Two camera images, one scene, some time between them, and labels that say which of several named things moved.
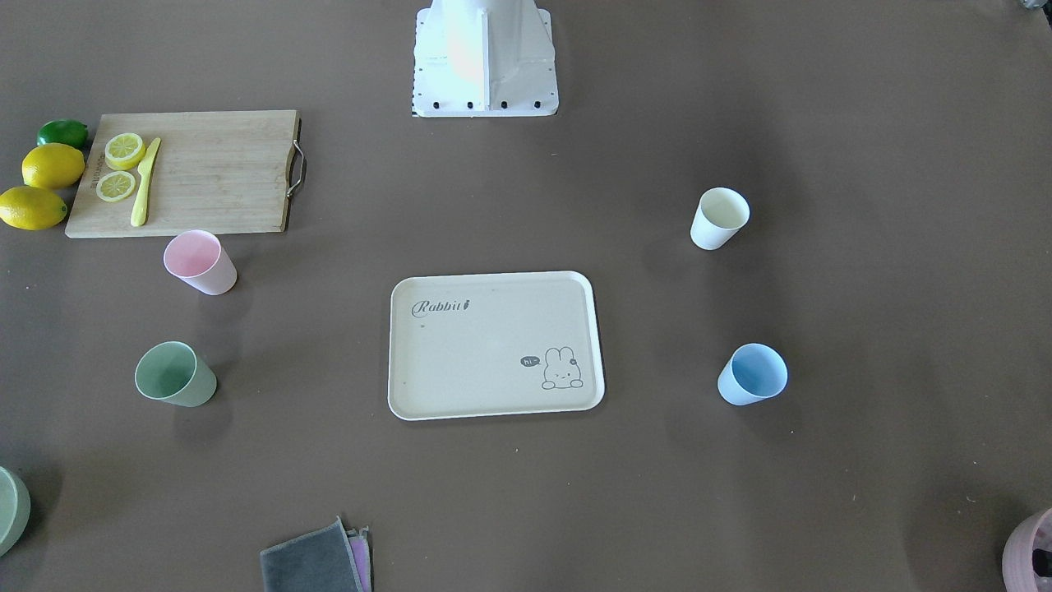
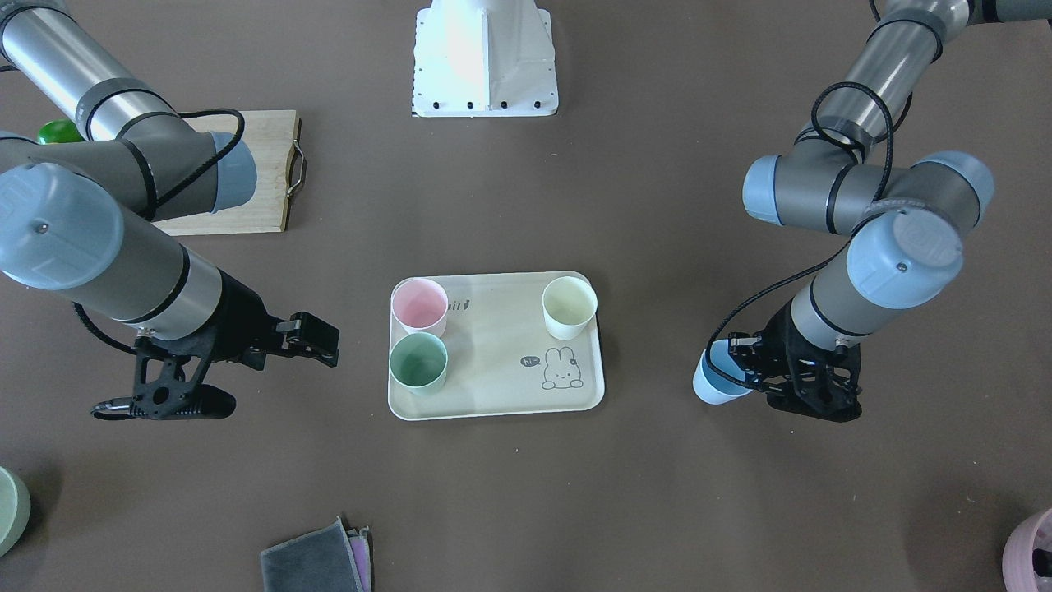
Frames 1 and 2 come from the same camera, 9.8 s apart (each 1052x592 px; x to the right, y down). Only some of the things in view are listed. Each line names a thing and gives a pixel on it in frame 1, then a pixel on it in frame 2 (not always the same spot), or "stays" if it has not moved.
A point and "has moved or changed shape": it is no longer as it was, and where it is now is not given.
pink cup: (199, 258) has moved or changed shape
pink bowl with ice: (1027, 559) stays
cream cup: (722, 213) -> (569, 304)
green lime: (63, 131) stays
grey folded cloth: (330, 558) stays
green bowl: (15, 510) stays
